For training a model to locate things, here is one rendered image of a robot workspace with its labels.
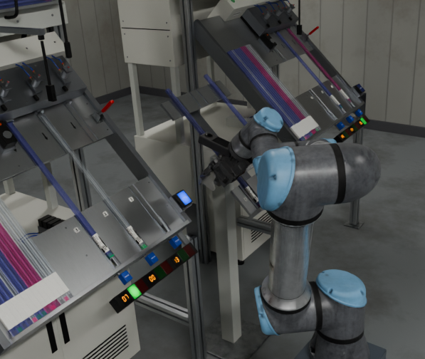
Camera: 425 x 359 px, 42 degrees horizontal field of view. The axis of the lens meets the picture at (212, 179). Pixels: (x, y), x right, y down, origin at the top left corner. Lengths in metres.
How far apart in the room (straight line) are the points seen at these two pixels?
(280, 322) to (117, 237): 0.55
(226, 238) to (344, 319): 0.84
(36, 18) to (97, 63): 4.08
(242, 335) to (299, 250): 1.29
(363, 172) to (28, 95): 1.04
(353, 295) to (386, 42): 3.43
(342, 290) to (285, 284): 0.16
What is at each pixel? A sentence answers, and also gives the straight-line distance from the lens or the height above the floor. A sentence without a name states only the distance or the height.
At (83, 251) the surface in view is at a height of 0.78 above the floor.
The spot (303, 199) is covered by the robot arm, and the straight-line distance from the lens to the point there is 1.03.
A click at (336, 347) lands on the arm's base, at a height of 0.63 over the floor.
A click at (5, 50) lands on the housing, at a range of 1.79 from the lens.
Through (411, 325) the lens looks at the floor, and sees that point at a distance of 2.55.
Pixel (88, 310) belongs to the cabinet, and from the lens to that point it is 2.01.
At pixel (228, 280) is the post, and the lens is 2.20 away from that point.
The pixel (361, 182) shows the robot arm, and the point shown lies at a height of 1.12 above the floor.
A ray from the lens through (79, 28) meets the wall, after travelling 5.78.
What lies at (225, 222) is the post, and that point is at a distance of 2.06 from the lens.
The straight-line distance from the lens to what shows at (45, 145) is 1.71.
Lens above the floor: 1.55
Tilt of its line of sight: 24 degrees down
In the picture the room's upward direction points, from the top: 4 degrees counter-clockwise
